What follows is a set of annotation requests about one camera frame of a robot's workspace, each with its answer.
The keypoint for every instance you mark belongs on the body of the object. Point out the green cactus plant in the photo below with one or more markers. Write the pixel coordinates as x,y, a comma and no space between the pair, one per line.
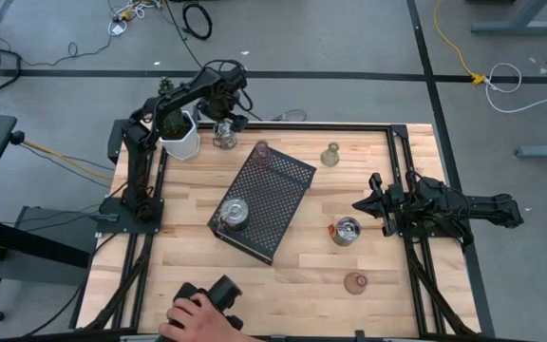
175,124

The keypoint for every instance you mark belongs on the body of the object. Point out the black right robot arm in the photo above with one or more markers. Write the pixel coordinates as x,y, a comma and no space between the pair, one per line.
487,209

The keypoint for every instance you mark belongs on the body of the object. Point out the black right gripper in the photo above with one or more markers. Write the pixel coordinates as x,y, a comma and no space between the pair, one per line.
390,206

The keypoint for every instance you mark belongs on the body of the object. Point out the person's hand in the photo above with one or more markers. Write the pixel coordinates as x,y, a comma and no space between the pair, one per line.
197,320

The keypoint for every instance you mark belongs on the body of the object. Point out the white hexagonal plant pot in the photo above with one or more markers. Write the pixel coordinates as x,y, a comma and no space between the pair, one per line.
181,148

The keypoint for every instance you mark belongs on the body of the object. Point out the clear ribbed glass candle holder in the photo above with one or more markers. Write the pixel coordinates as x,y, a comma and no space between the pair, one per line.
225,140

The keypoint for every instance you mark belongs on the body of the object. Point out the pink ribbed glass candle holder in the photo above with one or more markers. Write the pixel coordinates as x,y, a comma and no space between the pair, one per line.
262,154
355,283

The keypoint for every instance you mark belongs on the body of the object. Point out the black floor tape strip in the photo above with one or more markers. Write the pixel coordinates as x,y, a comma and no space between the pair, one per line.
423,47

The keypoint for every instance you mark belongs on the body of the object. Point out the clear glass vase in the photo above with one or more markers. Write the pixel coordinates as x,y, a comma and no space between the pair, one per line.
329,157

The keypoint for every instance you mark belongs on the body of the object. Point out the metal scented candle tin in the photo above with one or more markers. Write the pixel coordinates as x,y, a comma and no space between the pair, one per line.
347,233
234,214

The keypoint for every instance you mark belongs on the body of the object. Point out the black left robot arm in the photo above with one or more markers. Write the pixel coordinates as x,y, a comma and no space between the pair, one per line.
136,166

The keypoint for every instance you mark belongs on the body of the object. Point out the black perforated metal shelf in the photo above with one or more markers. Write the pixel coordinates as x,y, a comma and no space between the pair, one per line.
273,199

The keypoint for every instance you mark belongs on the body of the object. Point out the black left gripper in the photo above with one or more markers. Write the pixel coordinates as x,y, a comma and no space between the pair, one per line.
221,102

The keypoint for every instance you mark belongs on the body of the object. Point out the grey equipment cart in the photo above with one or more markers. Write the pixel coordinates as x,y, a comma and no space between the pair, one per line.
55,237

